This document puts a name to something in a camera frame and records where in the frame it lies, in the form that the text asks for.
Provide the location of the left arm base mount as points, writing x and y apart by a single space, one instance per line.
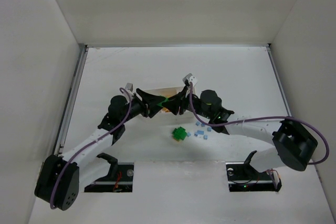
119 177

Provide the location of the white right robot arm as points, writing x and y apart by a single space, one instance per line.
292 144

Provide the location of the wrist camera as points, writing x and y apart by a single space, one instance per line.
190 79
129 86

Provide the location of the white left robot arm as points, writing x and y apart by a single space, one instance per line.
61 175

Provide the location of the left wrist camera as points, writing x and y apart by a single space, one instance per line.
129 86

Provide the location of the green lego cluster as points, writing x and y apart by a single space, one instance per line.
179 134

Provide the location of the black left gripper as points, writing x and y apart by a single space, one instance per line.
145 104

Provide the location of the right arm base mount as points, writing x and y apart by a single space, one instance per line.
242 177

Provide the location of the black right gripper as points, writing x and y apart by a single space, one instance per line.
184 101

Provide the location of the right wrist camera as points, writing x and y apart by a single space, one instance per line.
190 79

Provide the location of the white divided plastic container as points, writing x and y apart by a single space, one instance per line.
167 92

